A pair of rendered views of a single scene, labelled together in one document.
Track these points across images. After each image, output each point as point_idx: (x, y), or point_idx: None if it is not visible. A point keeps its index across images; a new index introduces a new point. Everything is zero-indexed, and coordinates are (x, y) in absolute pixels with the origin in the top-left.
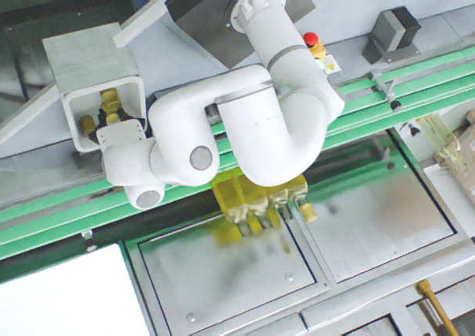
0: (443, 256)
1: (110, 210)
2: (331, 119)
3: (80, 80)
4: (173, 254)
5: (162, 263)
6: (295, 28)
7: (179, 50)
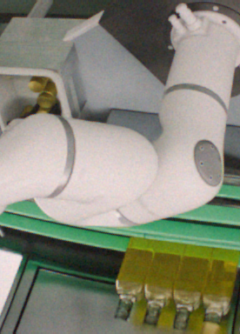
0: None
1: (21, 217)
2: (180, 203)
3: (5, 59)
4: (63, 297)
5: (46, 298)
6: (226, 71)
7: (137, 66)
